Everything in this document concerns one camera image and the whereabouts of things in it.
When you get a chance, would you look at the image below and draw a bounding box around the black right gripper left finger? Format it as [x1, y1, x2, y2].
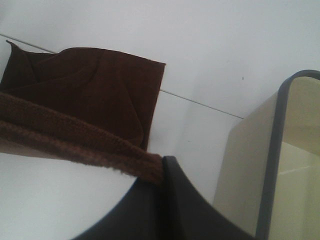
[77, 176, 173, 240]

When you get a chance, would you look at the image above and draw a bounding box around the brown towel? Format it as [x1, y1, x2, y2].
[0, 43, 165, 184]

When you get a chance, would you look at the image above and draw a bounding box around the beige bin with grey rim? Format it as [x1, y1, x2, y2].
[213, 70, 320, 240]

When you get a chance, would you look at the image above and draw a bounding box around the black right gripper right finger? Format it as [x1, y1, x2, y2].
[162, 156, 254, 240]

